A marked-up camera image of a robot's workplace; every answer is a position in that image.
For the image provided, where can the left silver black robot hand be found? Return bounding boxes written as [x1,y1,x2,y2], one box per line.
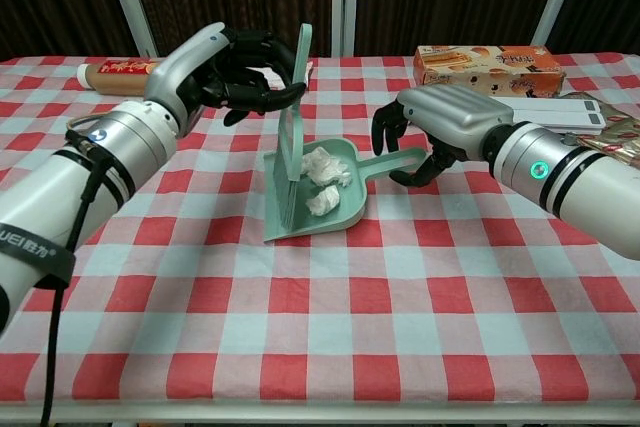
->
[144,21,307,138]

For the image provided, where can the orange biscuit box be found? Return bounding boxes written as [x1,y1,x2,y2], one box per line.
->
[413,44,567,98]

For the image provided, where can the red white checkered tablecloth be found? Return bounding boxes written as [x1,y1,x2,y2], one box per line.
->
[0,52,640,406]

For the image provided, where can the gold foil snack packet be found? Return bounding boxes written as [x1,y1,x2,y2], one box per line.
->
[555,90,640,173]

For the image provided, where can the white paper ball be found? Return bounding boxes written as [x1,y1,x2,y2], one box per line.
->
[327,156,354,187]
[301,146,336,183]
[305,185,341,217]

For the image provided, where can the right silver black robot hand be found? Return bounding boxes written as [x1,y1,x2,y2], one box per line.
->
[370,85,515,188]

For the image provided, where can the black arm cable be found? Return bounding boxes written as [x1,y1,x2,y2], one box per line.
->
[39,114,109,427]

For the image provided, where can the green plastic dustpan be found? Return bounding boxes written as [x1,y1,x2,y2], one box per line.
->
[263,140,427,244]

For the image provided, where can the white plastic packet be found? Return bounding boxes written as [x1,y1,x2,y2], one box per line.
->
[252,60,315,93]

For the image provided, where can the green hand brush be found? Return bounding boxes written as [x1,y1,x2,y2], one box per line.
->
[277,22,314,231]

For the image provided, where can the brown drink bottle red label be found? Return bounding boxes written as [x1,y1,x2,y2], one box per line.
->
[76,58,166,97]

